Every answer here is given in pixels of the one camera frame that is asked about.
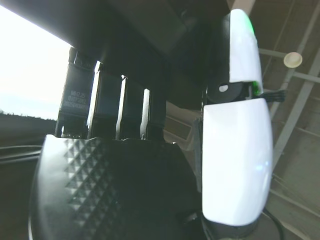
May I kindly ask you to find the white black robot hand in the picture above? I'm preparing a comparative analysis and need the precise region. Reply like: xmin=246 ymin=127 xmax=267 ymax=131
xmin=27 ymin=8 xmax=287 ymax=240

